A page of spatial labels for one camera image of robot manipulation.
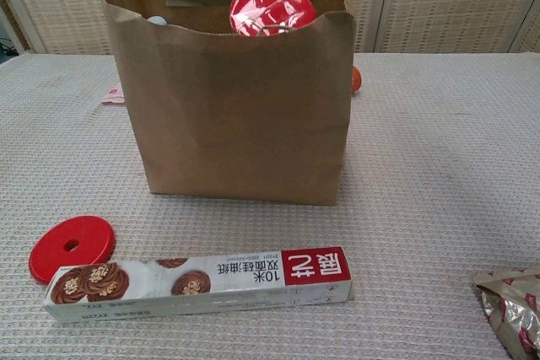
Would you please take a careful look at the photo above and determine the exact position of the pink wet wipes pack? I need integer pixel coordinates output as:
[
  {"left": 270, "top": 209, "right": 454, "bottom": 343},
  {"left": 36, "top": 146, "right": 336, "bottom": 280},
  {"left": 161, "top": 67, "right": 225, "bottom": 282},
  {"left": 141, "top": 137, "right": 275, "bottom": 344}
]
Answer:
[{"left": 100, "top": 86, "right": 126, "bottom": 105}]

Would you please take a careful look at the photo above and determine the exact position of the white woven tablecloth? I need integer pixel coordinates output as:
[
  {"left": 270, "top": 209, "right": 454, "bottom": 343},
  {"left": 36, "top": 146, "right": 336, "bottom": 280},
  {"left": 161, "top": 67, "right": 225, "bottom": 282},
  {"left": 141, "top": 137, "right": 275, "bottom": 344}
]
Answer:
[{"left": 0, "top": 51, "right": 540, "bottom": 360}]

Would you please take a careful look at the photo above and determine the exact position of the green chip can red lid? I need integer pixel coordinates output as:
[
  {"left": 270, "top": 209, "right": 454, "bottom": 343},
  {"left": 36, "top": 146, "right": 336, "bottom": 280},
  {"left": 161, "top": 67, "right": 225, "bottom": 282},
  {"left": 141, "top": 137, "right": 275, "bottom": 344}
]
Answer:
[{"left": 229, "top": 0, "right": 318, "bottom": 37}]

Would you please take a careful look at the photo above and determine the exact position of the brown paper bag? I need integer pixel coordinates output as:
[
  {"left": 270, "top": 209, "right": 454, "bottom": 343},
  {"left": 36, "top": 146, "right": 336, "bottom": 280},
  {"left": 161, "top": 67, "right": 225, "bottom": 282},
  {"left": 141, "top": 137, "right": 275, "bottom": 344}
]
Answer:
[{"left": 100, "top": 0, "right": 357, "bottom": 207}]

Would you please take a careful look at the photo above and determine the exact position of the gold foil snack bag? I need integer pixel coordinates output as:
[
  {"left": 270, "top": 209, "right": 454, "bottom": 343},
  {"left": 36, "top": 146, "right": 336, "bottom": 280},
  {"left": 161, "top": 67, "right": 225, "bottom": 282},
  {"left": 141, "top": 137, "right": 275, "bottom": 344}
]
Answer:
[{"left": 471, "top": 269, "right": 540, "bottom": 360}]

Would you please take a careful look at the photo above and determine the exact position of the red disc with hole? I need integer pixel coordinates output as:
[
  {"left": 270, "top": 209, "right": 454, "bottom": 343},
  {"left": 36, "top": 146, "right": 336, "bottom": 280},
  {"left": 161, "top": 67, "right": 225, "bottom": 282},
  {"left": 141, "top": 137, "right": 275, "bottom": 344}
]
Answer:
[{"left": 28, "top": 215, "right": 117, "bottom": 285}]

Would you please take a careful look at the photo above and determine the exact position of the long baking paper box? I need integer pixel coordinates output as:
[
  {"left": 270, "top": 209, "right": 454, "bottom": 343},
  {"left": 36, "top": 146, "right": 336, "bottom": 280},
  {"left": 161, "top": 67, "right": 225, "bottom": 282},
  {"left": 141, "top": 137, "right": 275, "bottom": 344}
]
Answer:
[{"left": 43, "top": 245, "right": 354, "bottom": 324}]

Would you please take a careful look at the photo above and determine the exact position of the beige folding screen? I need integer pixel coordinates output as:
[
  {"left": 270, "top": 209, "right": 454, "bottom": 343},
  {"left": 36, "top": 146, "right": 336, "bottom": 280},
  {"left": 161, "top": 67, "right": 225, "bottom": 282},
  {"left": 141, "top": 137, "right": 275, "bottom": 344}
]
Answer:
[{"left": 0, "top": 0, "right": 540, "bottom": 56}]

